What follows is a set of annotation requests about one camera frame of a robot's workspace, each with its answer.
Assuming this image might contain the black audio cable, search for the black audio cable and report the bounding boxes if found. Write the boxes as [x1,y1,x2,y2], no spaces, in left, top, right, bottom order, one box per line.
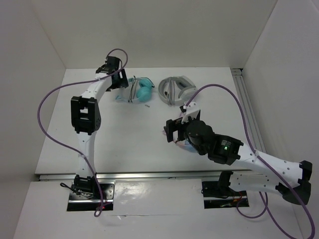
[127,76,154,103]

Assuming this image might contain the teal cat-ear headphones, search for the teal cat-ear headphones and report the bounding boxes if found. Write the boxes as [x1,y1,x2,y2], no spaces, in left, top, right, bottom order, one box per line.
[115,76,155,104]

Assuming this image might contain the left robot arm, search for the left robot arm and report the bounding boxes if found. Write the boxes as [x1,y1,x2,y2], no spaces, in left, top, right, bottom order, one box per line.
[71,56,128,199]

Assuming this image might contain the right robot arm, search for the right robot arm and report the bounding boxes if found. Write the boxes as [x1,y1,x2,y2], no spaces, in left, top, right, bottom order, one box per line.
[163,119,312,205]

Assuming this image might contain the pink blue cat-ear headphones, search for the pink blue cat-ear headphones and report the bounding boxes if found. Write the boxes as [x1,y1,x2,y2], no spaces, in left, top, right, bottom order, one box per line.
[173,132,197,153]

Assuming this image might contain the grey white folded headphones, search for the grey white folded headphones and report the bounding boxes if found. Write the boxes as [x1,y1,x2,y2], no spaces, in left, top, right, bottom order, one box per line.
[158,76,197,106]

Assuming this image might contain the aluminium rail front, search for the aluminium rail front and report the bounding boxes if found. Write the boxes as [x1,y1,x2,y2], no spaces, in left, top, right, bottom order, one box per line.
[38,170,260,182]

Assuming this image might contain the aluminium rail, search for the aluminium rail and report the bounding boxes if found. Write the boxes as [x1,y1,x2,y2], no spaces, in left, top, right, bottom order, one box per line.
[231,68,266,153]
[38,170,260,182]

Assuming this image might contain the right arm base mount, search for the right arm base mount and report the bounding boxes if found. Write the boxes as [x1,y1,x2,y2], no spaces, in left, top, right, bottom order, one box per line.
[201,181,249,209]

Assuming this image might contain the aluminium rail right side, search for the aluminium rail right side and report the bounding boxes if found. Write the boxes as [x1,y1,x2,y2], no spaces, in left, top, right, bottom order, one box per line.
[231,68,266,153]

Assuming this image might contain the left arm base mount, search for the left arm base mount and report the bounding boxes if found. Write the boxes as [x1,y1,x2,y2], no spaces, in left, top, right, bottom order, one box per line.
[64,182,115,212]

